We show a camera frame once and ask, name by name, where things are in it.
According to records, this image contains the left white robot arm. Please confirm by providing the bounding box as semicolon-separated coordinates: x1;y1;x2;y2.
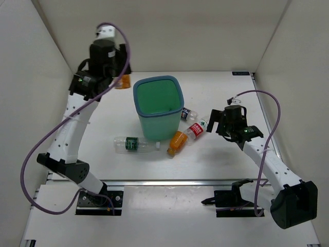
36;41;131;206

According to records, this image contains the clear bottle green label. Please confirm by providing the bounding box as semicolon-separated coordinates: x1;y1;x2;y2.
113;136;160;153

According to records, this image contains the small bottle blue label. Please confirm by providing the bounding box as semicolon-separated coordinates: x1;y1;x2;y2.
181;107;198;122

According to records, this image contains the aluminium table edge rail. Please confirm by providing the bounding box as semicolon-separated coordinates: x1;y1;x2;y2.
46;179;270;188

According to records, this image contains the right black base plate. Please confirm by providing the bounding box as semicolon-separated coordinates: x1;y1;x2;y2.
201;179;257;218

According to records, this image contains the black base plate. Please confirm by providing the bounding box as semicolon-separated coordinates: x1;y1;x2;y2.
76;187;124;216
201;179;257;218

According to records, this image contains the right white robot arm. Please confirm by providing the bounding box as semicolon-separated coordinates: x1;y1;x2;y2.
207;105;318;229

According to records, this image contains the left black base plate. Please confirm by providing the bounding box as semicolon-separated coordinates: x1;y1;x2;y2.
76;187;124;216

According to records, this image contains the black label plate right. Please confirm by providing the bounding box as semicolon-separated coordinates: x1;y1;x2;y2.
232;71;250;76

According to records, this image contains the green plastic bin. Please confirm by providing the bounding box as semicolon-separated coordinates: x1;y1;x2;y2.
133;75;184;141

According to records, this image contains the clear bottle red label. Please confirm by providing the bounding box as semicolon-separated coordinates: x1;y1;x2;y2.
184;115;210;145

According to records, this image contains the orange juice bottle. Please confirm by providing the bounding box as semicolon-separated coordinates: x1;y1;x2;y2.
167;131;188;157
115;74;131;90

